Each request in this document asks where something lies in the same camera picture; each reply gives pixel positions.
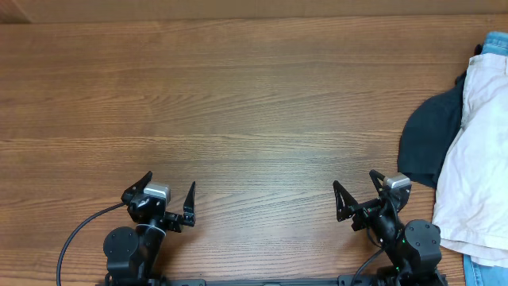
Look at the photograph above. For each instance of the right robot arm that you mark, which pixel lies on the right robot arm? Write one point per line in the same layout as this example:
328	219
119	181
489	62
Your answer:
408	254

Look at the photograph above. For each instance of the beige shorts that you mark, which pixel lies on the beige shorts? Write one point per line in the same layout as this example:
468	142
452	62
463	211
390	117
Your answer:
471	198

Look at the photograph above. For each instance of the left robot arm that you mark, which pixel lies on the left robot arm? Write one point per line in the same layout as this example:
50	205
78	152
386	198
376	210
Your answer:
132	252

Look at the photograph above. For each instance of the dark navy shirt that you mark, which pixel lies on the dark navy shirt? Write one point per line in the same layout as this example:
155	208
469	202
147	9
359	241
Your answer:
428	133

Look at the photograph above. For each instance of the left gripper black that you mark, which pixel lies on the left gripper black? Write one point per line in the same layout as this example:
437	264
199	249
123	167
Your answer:
175	222

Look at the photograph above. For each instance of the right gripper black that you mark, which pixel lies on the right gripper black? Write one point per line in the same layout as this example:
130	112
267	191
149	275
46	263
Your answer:
367	207

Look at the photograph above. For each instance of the blue denim jeans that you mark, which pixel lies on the blue denim jeans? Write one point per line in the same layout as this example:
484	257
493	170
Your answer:
475	274

